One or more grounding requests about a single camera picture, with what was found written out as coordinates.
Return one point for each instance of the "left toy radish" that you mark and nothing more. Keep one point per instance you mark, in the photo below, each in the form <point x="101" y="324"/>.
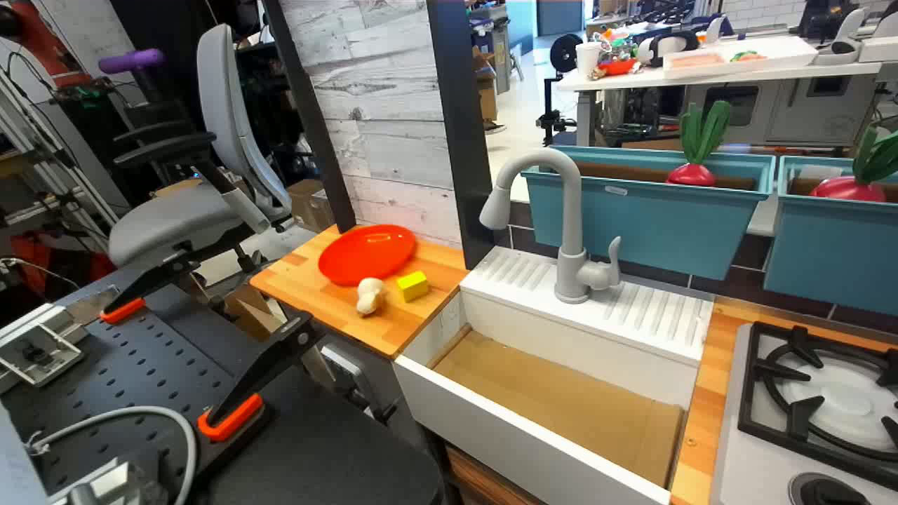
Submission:
<point x="700" y="136"/>

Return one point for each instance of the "white toy mushroom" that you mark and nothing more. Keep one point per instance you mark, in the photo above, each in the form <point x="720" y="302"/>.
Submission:
<point x="369" y="295"/>

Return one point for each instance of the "orange plate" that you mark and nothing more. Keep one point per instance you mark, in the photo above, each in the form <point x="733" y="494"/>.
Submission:
<point x="373" y="252"/>

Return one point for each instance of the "grey office chair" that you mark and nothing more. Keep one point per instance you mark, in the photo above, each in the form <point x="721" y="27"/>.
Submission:
<point x="243" y="197"/>

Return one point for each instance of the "grey toy faucet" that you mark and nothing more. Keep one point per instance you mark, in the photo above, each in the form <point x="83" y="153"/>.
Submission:
<point x="577" y="277"/>

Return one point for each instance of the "black orange clamp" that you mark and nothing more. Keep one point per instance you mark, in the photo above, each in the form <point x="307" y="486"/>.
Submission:
<point x="246" y="399"/>
<point x="133" y="298"/>

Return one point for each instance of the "teal planter box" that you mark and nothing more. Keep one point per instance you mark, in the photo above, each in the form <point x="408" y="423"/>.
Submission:
<point x="681" y="229"/>
<point x="838" y="252"/>

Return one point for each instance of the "white background table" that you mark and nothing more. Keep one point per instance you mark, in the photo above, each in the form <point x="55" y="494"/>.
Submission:
<point x="804" y="97"/>

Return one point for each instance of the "yellow block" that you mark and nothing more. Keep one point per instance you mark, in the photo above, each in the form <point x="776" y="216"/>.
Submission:
<point x="413" y="285"/>

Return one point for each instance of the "left teal planter box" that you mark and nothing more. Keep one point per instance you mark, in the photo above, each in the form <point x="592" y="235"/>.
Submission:
<point x="681" y="229"/>

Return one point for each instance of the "toy radish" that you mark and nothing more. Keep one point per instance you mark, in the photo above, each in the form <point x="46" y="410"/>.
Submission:
<point x="873" y="160"/>
<point x="700" y="136"/>

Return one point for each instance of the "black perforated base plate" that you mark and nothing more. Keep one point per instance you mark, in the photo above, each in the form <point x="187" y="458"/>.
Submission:
<point x="181" y="358"/>

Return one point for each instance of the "wooden counter board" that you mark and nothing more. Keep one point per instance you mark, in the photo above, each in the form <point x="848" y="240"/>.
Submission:
<point x="298" y="285"/>

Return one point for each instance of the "toy stove burner grate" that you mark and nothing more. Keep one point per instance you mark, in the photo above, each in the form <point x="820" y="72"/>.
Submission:
<point x="810" y="423"/>

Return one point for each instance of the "right teal planter box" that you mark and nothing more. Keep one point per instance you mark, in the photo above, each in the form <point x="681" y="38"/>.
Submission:
<point x="838" y="252"/>

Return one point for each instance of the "white toy sink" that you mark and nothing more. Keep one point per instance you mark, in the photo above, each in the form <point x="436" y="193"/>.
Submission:
<point x="571" y="402"/>

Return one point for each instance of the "far black orange clamp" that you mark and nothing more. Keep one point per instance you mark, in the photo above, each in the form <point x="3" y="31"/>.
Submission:
<point x="133" y="298"/>

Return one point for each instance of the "right toy radish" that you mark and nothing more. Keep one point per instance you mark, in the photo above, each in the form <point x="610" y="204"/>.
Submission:
<point x="873" y="160"/>

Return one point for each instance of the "near black orange clamp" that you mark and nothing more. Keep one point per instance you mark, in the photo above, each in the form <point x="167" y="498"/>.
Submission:
<point x="246" y="399"/>

